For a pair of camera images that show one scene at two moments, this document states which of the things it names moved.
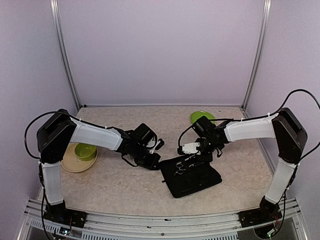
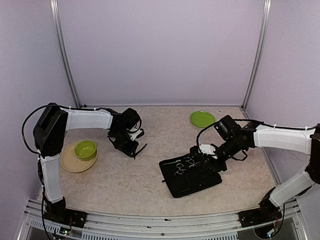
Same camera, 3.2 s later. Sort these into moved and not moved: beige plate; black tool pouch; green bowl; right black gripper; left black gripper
Moved: right black gripper; left black gripper
Not moved: beige plate; green bowl; black tool pouch
